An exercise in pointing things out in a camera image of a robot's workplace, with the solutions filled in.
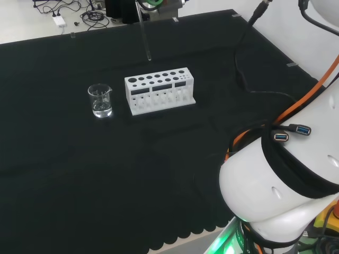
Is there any black cable with plug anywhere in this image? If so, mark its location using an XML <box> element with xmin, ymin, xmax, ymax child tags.
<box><xmin>234</xmin><ymin>0</ymin><xmax>299</xmax><ymax>106</ymax></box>

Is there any black bench cloth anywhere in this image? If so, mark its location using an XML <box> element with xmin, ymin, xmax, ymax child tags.
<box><xmin>0</xmin><ymin>9</ymin><xmax>323</xmax><ymax>254</ymax></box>

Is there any black floor cable bundle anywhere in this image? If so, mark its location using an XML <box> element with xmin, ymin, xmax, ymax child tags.
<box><xmin>33</xmin><ymin>0</ymin><xmax>110</xmax><ymax>31</ymax></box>

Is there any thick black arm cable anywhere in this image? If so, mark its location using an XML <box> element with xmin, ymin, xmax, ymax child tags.
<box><xmin>298</xmin><ymin>0</ymin><xmax>339</xmax><ymax>37</ymax></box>

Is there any orange robot cable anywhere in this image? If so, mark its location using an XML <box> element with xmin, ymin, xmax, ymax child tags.
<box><xmin>226</xmin><ymin>54</ymin><xmax>339</xmax><ymax>161</ymax></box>

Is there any white test tube rack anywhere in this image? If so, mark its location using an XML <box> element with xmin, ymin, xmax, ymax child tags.
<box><xmin>124</xmin><ymin>67</ymin><xmax>197</xmax><ymax>116</ymax></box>

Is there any clear glass rod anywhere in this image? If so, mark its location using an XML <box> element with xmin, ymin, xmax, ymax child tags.
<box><xmin>135</xmin><ymin>2</ymin><xmax>152</xmax><ymax>61</ymax></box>

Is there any white power strip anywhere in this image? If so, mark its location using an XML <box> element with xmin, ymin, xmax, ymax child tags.
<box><xmin>52</xmin><ymin>16</ymin><xmax>67</xmax><ymax>28</ymax></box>

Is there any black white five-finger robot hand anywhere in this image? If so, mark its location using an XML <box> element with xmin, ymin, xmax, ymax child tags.
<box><xmin>105</xmin><ymin>0</ymin><xmax>142</xmax><ymax>24</ymax></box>

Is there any small clear glass beaker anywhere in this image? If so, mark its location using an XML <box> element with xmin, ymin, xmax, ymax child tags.
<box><xmin>87</xmin><ymin>83</ymin><xmax>113</xmax><ymax>119</ymax></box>

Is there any yellow stop button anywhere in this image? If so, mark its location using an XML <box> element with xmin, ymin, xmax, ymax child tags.
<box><xmin>314</xmin><ymin>200</ymin><xmax>339</xmax><ymax>234</ymax></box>

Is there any black blue USB socket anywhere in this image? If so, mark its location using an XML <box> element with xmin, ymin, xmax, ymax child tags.
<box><xmin>288</xmin><ymin>123</ymin><xmax>312</xmax><ymax>137</ymax></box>

